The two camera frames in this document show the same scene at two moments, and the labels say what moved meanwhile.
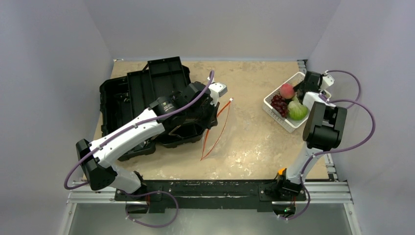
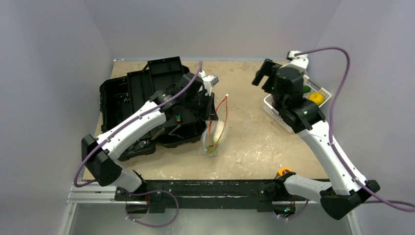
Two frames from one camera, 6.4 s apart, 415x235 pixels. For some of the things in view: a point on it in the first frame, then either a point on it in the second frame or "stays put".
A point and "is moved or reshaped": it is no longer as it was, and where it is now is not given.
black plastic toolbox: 116,110 stays put
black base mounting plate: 212,196 stays put
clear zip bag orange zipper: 214,133 is moved or reshaped
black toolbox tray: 163,76 stays put
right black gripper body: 309,82 -> 266,73
